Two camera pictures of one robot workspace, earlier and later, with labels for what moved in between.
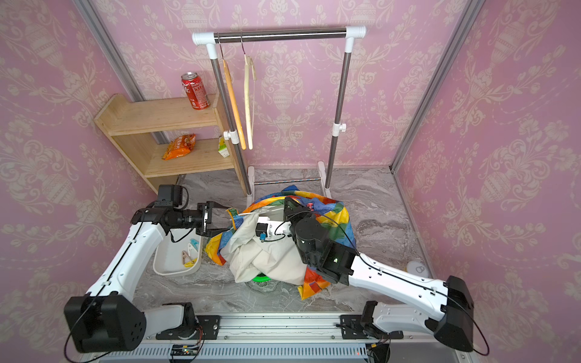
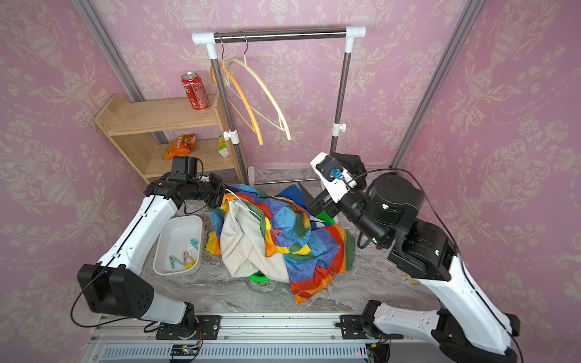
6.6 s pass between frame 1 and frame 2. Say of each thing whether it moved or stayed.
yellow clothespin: stayed
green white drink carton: stayed
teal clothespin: stayed
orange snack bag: stayed
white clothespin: stayed
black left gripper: moved
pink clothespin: stayed
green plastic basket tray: stayed
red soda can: stayed
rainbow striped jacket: moved
